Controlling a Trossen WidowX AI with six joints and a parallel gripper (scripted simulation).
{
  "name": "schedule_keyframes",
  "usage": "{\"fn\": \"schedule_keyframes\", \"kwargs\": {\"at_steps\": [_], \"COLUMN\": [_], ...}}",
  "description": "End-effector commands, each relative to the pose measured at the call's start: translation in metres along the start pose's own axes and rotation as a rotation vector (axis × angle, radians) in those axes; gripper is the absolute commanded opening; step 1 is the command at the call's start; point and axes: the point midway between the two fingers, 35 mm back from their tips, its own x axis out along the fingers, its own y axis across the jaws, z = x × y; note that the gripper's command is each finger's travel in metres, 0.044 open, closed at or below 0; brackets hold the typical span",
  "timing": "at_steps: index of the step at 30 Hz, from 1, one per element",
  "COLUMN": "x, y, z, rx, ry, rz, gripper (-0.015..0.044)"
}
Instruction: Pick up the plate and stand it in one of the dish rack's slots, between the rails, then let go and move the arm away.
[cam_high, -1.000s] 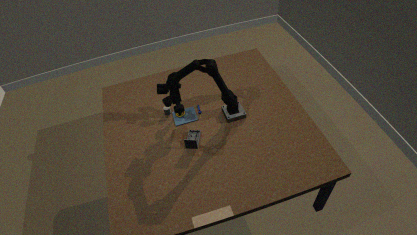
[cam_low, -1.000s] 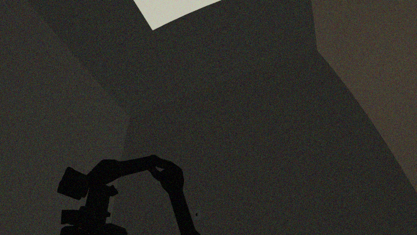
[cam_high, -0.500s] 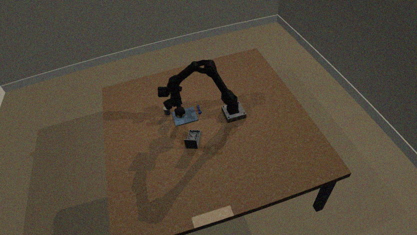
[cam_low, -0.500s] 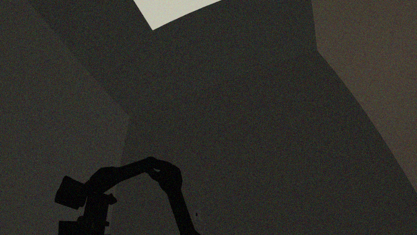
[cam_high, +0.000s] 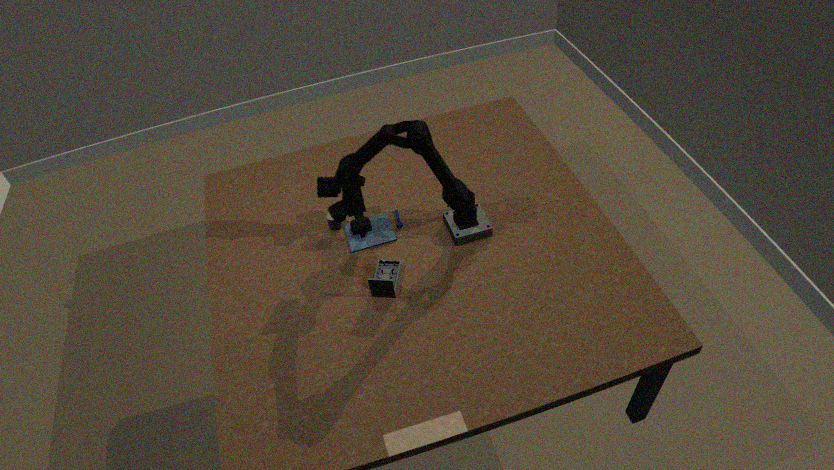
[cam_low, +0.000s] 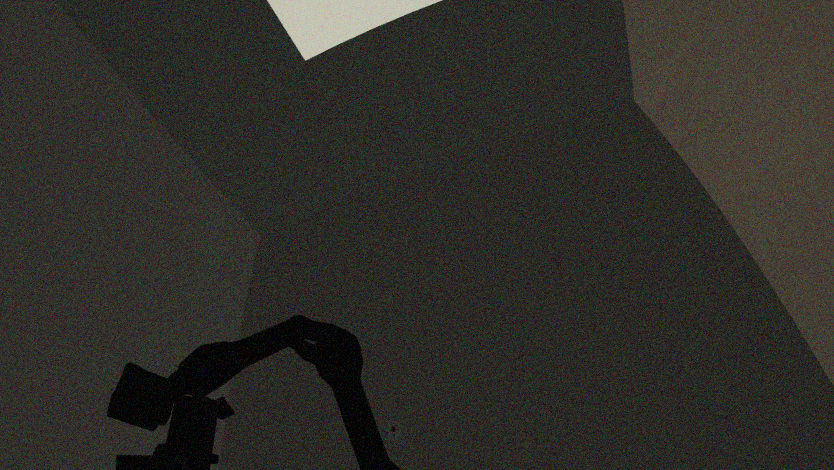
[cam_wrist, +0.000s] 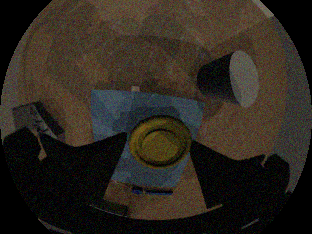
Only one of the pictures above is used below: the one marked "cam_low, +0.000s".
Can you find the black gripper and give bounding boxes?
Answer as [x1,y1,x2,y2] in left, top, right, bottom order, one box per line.
[158,434,219,470]

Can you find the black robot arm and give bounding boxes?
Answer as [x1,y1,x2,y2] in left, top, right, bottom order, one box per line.
[107,315,401,470]

